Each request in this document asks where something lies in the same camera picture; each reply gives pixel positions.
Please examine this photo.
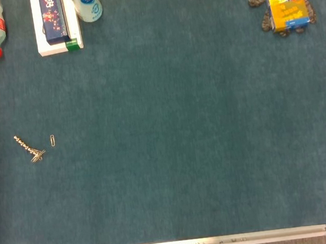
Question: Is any silver magnetic bead rod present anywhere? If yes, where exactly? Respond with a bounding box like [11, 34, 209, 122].
[13, 133, 37, 155]

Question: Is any teal felt table cover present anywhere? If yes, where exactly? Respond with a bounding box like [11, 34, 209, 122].
[0, 0, 326, 244]

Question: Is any white flat box green corner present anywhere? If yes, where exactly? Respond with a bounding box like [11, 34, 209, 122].
[30, 0, 85, 58]

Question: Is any white light-blue drink bottle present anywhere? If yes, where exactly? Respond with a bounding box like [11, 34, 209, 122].
[66, 0, 105, 25]

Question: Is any dark blue printed carton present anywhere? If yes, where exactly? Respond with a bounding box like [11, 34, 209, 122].
[38, 0, 73, 47]

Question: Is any yellow snack box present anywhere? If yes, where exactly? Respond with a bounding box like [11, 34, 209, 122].
[263, 0, 311, 35]

